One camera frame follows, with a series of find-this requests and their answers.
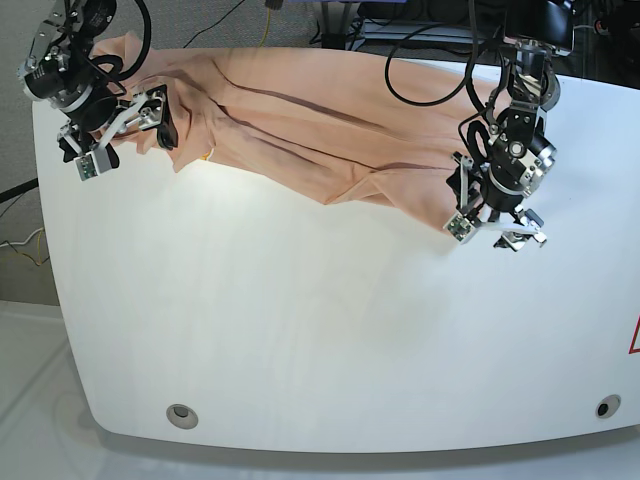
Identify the aluminium frame rail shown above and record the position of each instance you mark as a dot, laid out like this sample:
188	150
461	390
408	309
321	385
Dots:
451	38

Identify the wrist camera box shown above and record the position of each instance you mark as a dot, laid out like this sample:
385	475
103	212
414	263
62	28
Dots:
461	228
96	163

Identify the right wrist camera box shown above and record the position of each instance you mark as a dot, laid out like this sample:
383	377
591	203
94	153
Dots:
96	163

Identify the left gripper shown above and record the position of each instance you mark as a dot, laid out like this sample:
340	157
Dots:
495	208

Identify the black table leg post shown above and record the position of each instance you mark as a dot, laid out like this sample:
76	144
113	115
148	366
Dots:
334	19

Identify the left table cable grommet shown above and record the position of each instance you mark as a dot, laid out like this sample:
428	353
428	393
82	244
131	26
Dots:
182	416

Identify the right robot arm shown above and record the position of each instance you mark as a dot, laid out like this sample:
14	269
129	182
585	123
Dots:
90	91

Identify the red triangle sticker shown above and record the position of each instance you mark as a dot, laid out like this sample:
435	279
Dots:
635	342

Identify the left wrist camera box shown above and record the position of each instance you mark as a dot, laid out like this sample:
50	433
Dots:
461	228

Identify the peach pink T-shirt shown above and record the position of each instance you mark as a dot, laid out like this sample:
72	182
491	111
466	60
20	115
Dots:
334	126

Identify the black bar at left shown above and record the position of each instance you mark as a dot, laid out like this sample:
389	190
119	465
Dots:
18	190

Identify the table cable grommet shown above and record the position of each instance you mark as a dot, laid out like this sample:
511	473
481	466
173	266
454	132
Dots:
608	406
182	416

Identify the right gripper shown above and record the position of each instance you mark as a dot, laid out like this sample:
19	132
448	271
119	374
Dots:
99	121

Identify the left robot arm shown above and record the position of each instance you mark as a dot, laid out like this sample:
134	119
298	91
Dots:
510	82

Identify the right table cable grommet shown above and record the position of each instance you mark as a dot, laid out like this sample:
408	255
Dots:
608	406

